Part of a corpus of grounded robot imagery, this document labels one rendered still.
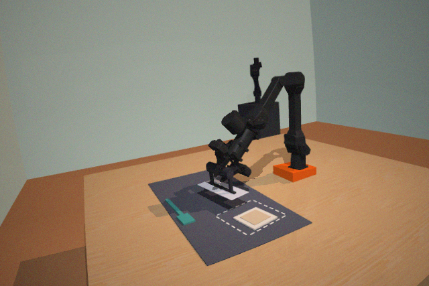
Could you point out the cream square tile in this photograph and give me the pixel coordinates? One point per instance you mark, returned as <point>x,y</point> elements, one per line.
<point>255,218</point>

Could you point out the teal flat spatula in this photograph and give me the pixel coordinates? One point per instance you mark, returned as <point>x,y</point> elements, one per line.
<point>184,218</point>

